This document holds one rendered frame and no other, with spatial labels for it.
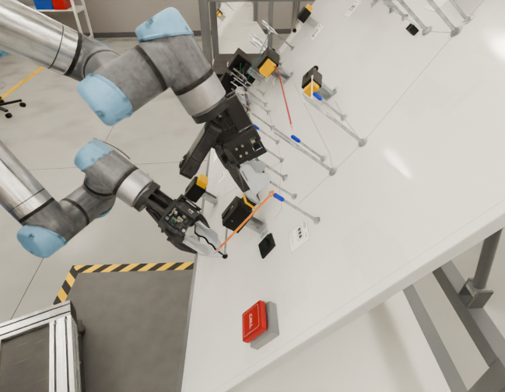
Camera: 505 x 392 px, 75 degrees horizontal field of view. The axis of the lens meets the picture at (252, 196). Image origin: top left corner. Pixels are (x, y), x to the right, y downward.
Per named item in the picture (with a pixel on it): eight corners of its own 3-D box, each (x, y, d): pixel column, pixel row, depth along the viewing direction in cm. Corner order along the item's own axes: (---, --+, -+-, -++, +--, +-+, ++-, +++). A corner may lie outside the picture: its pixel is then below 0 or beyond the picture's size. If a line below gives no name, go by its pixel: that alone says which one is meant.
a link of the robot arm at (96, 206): (57, 215, 74) (61, 187, 67) (92, 187, 82) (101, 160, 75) (85, 236, 75) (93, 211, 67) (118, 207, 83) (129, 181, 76)
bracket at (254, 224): (257, 226, 74) (240, 216, 72) (264, 218, 73) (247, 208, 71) (261, 239, 70) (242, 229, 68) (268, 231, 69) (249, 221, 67)
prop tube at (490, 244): (471, 301, 67) (503, 182, 49) (464, 289, 69) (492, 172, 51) (489, 298, 67) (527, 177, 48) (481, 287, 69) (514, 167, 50)
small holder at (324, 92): (337, 72, 79) (315, 53, 76) (337, 95, 73) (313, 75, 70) (323, 85, 82) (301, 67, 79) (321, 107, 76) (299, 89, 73)
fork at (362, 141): (368, 141, 56) (307, 92, 50) (360, 149, 57) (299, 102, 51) (365, 136, 57) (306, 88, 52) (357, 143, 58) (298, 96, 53)
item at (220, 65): (211, 88, 153) (209, 74, 149) (215, 66, 181) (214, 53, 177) (282, 87, 154) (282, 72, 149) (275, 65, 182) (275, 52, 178)
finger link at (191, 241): (219, 264, 67) (183, 237, 67) (213, 267, 73) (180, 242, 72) (228, 252, 69) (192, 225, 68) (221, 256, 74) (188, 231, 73)
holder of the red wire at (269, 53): (294, 57, 111) (269, 36, 107) (293, 77, 102) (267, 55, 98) (284, 68, 114) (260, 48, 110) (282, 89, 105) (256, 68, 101)
